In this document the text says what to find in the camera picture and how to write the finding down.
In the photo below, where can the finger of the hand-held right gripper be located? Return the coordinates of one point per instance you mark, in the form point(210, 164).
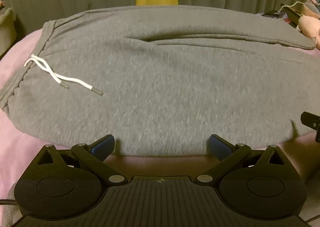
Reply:
point(311, 120)

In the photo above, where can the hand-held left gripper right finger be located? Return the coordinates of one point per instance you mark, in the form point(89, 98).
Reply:
point(220, 146)

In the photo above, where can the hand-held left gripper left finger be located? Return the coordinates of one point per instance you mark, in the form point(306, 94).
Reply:
point(103, 145)

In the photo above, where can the grey pants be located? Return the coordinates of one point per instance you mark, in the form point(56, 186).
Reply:
point(160, 79)

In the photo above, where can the pink blanket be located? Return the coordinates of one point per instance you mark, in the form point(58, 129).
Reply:
point(15, 142)

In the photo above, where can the pink plush toy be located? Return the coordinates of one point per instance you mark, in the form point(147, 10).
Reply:
point(308, 26)

